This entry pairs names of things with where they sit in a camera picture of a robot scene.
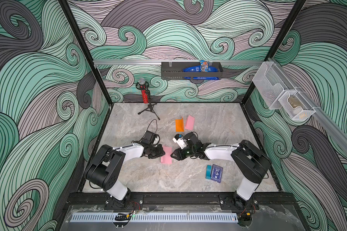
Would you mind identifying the blue snack packet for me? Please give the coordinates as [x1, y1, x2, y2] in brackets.
[183, 61, 219, 80]

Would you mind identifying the aluminium rail back wall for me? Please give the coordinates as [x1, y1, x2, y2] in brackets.
[93, 59, 263, 66]

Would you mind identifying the aluminium rail right wall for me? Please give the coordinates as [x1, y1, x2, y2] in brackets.
[267, 58, 347, 155]

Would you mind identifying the large clear plastic bin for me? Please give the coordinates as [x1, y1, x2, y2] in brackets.
[253, 62, 287, 110]

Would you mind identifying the blue card box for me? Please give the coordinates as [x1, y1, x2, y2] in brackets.
[210, 164, 223, 183]

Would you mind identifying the small clear plastic bin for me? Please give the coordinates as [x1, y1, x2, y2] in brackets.
[278, 90, 316, 121]

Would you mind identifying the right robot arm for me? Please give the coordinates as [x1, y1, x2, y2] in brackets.
[171, 132, 271, 204]

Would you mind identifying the pink paper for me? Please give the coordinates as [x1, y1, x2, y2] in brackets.
[185, 115, 195, 131]
[161, 146, 172, 165]

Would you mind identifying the microphone on tripod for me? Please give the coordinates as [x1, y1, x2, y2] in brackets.
[136, 78, 160, 120]

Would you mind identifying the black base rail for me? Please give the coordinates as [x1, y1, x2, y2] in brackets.
[66, 192, 296, 206]

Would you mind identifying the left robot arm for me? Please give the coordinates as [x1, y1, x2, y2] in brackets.
[84, 131, 165, 202]

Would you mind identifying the black wall shelf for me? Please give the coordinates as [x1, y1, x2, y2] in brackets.
[161, 62, 224, 80]

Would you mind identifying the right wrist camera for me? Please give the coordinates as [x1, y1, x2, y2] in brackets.
[173, 134, 188, 149]

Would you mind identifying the aluminium rail wall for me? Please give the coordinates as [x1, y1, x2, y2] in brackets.
[93, 59, 263, 66]
[267, 58, 347, 155]

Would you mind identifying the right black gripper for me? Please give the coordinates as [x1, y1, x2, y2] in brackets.
[172, 145, 197, 159]

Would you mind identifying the orange square paper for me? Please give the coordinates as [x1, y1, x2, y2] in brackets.
[175, 118, 185, 132]

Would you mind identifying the white slotted cable duct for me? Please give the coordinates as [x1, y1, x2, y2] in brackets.
[70, 212, 238, 223]

